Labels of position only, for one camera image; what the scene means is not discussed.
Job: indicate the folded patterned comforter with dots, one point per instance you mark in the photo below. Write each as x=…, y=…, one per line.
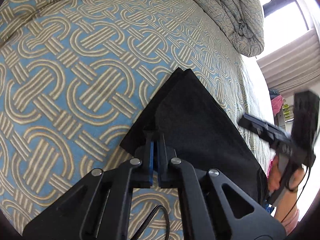
x=242, y=22

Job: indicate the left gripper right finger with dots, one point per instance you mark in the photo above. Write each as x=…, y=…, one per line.
x=166, y=177

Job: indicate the black pants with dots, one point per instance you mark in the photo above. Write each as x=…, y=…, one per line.
x=200, y=131

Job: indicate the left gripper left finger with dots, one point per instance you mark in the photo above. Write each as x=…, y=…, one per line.
x=143, y=175

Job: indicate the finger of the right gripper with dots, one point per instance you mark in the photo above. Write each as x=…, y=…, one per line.
x=265, y=130

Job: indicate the blue beige patterned bedspread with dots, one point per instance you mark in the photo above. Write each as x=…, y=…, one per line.
x=76, y=75

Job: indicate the beige window curtain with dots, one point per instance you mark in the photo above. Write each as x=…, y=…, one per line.
x=293, y=67

